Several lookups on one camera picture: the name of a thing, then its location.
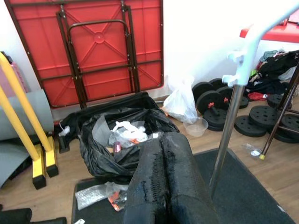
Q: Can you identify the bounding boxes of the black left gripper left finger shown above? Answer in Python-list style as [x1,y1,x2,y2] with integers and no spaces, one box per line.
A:
[123,137,169,224]

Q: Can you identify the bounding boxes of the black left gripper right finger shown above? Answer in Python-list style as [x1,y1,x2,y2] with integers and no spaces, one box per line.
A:
[161,132,220,224]

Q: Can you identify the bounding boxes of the dark grey floor mat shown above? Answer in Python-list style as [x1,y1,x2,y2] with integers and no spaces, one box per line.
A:
[71,148,298,224]

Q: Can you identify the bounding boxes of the orange black packet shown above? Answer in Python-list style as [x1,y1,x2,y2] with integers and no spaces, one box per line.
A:
[107,189,128,212]

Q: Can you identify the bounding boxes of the clear bubble wrap piece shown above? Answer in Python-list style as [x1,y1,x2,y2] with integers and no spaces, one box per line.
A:
[74,181,123,210]

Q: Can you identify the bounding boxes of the clear plastic bowl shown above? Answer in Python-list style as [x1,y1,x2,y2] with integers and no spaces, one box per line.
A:
[183,117,209,137]

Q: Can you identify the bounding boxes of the black trash bag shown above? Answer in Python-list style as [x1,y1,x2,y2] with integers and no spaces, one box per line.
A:
[79,106,181,178]

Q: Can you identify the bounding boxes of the crumpled white plastic wrap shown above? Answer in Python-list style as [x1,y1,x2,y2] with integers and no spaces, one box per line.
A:
[109,120,149,148]

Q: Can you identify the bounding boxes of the clear plastic wrapper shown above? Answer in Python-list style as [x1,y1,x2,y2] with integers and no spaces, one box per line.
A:
[240,142,260,153]

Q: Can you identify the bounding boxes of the black weight plate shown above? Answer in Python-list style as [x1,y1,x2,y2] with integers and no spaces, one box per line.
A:
[267,93,292,109]
[234,115,267,138]
[266,113,299,143]
[202,108,227,132]
[248,105,280,128]

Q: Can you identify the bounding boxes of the white plastic bag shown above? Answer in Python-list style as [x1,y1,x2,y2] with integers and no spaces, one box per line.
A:
[162,75,199,125]

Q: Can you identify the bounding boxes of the black foam padded bar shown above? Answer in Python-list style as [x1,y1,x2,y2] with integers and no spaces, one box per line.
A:
[0,207,33,224]
[29,216,68,224]

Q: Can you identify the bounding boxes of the white power adapter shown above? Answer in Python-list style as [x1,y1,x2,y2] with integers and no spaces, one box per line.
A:
[57,123,71,137]

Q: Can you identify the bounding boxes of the black fabric bag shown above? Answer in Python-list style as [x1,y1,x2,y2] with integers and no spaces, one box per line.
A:
[60,112,83,140]

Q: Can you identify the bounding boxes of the red cloth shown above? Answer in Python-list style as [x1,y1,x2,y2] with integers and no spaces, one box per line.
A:
[247,92,267,101]

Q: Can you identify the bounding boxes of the grey rolled mat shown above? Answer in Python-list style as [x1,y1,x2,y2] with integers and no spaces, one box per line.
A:
[0,88,55,140]

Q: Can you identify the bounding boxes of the pink foam puzzle mat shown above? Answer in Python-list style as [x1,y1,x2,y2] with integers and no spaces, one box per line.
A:
[0,55,31,97]

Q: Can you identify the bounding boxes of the red table brown legs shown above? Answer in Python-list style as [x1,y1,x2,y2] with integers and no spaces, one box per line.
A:
[239,20,299,162]

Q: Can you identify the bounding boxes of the yellow tubular steel frame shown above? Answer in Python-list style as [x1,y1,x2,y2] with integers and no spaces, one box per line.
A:
[0,51,59,190]

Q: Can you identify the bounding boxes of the folded red table brown frame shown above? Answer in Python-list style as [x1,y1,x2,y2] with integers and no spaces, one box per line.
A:
[4,0,164,110]

